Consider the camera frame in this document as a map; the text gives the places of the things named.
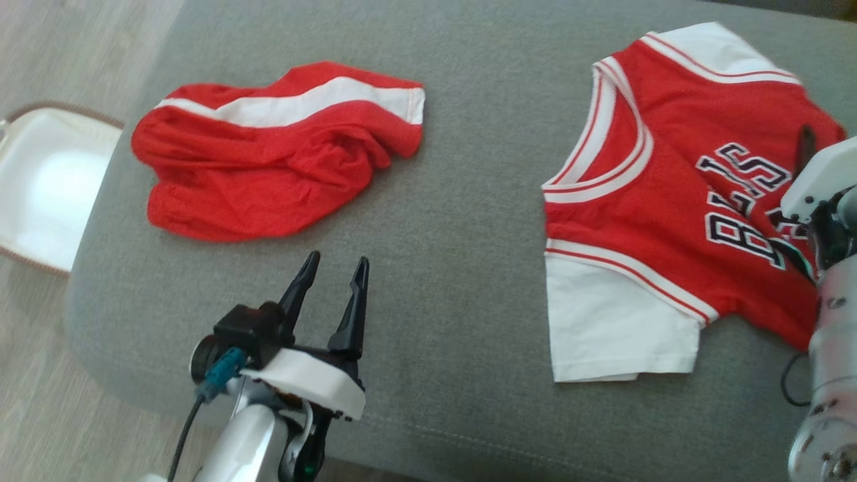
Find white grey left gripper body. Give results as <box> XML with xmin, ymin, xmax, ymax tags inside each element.
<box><xmin>241</xmin><ymin>348</ymin><xmax>367</xmax><ymax>482</ymax></box>

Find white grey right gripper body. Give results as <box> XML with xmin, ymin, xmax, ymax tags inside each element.
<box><xmin>780</xmin><ymin>137</ymin><xmax>857</xmax><ymax>272</ymax></box>

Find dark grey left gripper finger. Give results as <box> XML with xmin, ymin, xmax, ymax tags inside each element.
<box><xmin>278</xmin><ymin>251</ymin><xmax>321</xmax><ymax>345</ymax></box>
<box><xmin>327</xmin><ymin>256</ymin><xmax>370</xmax><ymax>359</ymax></box>

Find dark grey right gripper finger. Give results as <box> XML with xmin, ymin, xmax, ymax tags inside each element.
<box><xmin>795</xmin><ymin>125</ymin><xmax>817</xmax><ymax>173</ymax></box>

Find red shorts with white stripe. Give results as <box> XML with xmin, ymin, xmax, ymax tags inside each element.
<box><xmin>131</xmin><ymin>62</ymin><xmax>426</xmax><ymax>242</ymax></box>

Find red white basketball jersey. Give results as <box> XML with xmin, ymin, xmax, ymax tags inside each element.
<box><xmin>541</xmin><ymin>22</ymin><xmax>848</xmax><ymax>384</ymax></box>

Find large grey sofa seat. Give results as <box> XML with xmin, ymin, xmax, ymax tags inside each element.
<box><xmin>67</xmin><ymin>0</ymin><xmax>857</xmax><ymax>482</ymax></box>

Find white laundry basket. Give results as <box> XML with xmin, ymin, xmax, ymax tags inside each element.
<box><xmin>0</xmin><ymin>102</ymin><xmax>125</xmax><ymax>276</ymax></box>

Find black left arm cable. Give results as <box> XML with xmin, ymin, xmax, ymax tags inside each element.
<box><xmin>166</xmin><ymin>395</ymin><xmax>206</xmax><ymax>482</ymax></box>

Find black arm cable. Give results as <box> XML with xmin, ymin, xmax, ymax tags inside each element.
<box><xmin>166</xmin><ymin>395</ymin><xmax>206</xmax><ymax>482</ymax></box>
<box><xmin>779</xmin><ymin>351</ymin><xmax>812</xmax><ymax>408</ymax></box>

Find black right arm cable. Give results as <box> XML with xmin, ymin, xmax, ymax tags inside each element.
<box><xmin>779</xmin><ymin>351</ymin><xmax>812</xmax><ymax>408</ymax></box>

